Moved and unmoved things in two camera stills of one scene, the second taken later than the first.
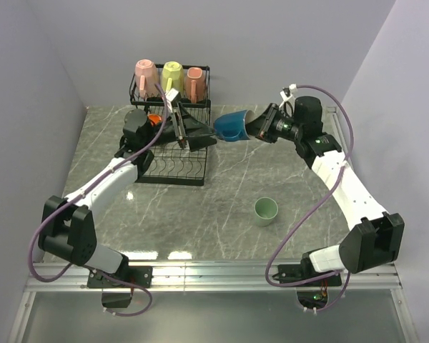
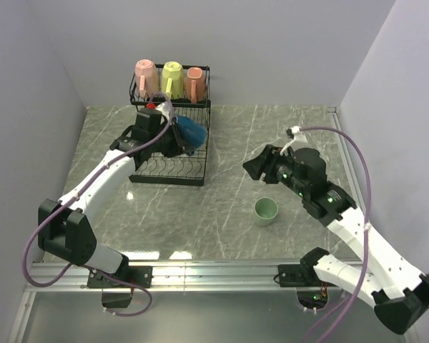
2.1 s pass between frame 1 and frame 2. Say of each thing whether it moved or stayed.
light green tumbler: stayed
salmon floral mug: stayed
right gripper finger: moved
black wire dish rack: stayed
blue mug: moved
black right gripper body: moved
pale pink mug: stayed
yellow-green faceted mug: stayed
